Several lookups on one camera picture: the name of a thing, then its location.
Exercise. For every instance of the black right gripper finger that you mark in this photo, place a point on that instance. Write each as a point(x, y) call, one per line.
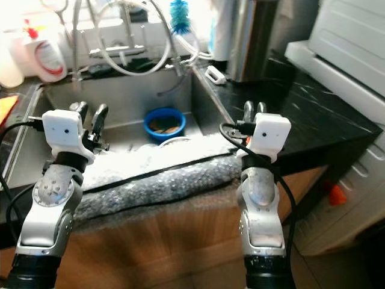
point(248, 111)
point(261, 109)

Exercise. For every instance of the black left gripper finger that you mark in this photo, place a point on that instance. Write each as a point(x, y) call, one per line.
point(100, 119)
point(79, 108)

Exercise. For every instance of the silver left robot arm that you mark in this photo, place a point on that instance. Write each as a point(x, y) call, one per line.
point(57, 205)

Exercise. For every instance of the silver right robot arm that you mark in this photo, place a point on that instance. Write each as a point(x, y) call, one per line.
point(261, 211)

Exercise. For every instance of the stainless steel sink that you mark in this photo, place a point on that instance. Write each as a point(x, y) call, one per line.
point(126, 99)

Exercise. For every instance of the black sponge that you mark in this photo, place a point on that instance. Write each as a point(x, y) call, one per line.
point(98, 70)

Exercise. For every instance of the small white plastic device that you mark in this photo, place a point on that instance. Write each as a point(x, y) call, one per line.
point(215, 74)

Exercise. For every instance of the blue round bowl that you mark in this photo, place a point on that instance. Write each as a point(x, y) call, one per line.
point(150, 126)

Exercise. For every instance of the white red pump soap bottle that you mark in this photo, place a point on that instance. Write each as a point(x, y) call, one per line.
point(49, 60)

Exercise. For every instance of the steel spring pull-down faucet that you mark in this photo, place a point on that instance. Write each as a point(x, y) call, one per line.
point(77, 42)

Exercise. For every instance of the tall steel canister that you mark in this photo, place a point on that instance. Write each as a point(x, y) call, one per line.
point(252, 42)

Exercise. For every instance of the orange cloth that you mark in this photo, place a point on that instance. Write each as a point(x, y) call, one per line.
point(7, 108)

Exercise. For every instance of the steel dish in sink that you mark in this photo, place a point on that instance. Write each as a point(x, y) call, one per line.
point(177, 141)

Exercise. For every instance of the translucent white bottle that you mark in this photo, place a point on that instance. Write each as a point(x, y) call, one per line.
point(12, 66)

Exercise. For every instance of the clear bubble wrap sheet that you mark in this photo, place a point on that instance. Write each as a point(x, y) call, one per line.
point(168, 180)

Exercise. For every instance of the white bottle blue label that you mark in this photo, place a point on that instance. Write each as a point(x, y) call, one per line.
point(219, 33)

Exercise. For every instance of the steel tap with crossbar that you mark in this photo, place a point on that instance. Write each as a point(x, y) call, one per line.
point(126, 33)

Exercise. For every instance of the small orange object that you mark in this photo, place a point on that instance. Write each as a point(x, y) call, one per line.
point(335, 194)

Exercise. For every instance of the white countertop appliance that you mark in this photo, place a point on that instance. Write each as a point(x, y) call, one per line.
point(349, 42)

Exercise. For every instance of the blue bottle brush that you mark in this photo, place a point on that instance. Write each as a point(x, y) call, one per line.
point(180, 19)

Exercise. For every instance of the white drawer unit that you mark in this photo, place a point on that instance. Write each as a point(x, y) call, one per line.
point(349, 198)

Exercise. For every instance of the wooden base cabinet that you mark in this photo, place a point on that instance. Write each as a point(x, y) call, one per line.
point(156, 253)

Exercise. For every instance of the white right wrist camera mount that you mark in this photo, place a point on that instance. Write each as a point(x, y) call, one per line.
point(271, 135)

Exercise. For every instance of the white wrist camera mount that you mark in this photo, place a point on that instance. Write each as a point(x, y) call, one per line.
point(271, 135)
point(63, 129)

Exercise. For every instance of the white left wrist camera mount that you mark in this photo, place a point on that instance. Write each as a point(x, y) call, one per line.
point(63, 129)

